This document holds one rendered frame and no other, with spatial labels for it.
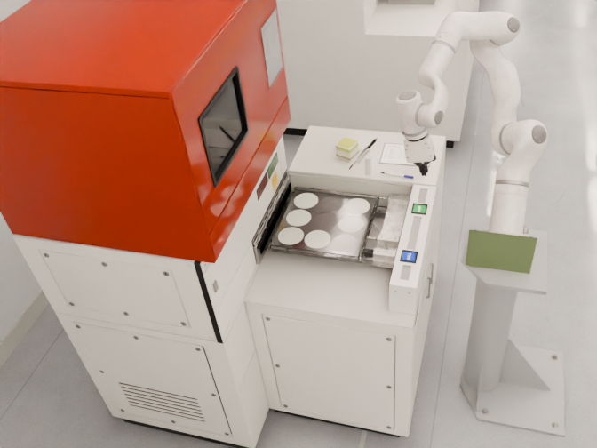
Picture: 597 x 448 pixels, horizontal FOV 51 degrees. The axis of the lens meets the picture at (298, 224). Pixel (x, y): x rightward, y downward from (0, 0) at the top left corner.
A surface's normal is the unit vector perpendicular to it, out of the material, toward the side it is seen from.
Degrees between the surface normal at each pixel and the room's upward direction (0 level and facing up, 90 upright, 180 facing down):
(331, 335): 90
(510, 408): 0
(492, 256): 90
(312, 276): 0
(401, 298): 90
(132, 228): 90
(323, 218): 0
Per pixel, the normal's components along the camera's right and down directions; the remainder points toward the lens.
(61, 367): -0.10, -0.74
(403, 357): -0.28, 0.66
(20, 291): 0.95, 0.12
